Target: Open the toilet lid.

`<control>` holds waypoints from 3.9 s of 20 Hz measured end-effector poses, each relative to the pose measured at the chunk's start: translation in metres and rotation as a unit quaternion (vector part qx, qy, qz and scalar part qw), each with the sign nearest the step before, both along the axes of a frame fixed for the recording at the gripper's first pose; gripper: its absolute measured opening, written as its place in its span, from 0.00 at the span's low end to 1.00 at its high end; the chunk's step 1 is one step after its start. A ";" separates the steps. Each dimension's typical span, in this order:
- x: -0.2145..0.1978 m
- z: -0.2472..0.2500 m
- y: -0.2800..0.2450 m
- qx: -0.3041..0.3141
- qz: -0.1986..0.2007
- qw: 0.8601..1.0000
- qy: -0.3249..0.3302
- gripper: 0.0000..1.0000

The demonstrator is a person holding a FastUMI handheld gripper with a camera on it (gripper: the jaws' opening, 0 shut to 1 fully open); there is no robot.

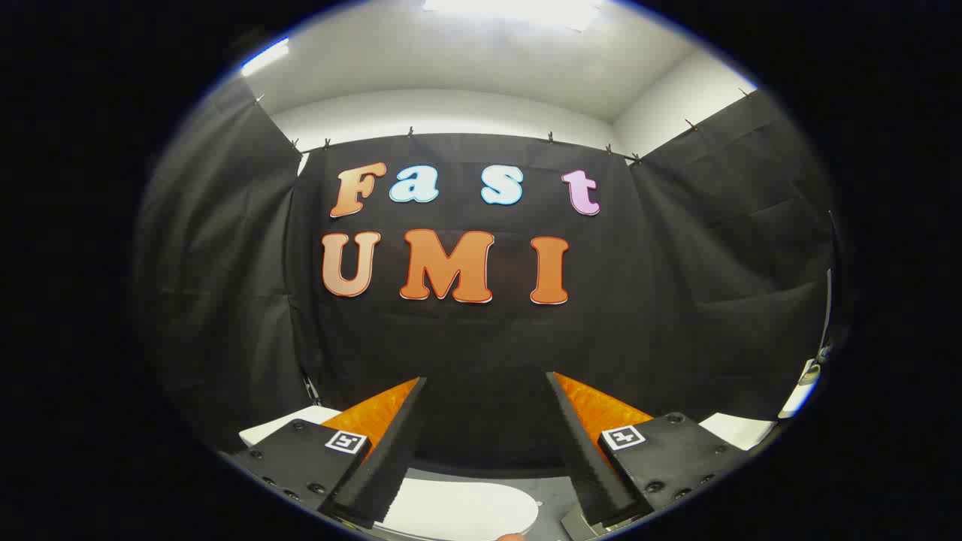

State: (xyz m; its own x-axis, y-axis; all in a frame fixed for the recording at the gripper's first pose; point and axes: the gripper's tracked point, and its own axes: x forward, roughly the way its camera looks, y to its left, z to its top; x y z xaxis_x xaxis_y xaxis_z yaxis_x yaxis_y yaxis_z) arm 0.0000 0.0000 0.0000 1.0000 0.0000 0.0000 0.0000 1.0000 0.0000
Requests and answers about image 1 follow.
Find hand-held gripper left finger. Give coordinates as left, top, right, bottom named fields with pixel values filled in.
left=222, top=377, right=428, bottom=529

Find ceiling light panel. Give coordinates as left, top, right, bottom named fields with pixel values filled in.
left=421, top=0, right=604, bottom=32

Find white panelled cabinet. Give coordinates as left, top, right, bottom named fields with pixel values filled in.
left=699, top=412, right=776, bottom=452

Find black backdrop cloth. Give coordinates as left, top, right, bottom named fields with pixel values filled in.
left=135, top=75, right=839, bottom=470

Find white toilet tank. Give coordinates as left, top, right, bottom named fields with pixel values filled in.
left=239, top=406, right=340, bottom=447

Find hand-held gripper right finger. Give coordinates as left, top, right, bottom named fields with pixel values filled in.
left=545, top=371, right=750, bottom=528

